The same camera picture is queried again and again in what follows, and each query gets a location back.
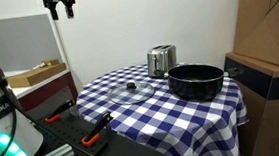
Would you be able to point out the round glass pot lid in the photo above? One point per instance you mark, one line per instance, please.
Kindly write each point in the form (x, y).
(137, 94)

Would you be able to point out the grey partition panel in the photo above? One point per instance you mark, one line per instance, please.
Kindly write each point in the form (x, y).
(23, 43)

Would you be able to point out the small cardboard piece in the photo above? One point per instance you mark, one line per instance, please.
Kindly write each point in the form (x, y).
(50, 62)

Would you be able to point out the white-topped dark red cabinet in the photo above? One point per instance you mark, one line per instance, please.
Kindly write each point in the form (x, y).
(47, 92)

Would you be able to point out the silver two-slot toaster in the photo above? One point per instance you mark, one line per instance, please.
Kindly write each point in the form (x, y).
(161, 61)

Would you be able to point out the black perforated mounting board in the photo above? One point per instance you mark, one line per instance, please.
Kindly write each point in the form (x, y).
(73, 133)

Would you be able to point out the blue white checkered tablecloth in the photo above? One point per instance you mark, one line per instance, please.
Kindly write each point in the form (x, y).
(170, 125)

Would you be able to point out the large brown cardboard box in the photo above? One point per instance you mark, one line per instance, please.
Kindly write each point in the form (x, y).
(268, 21)

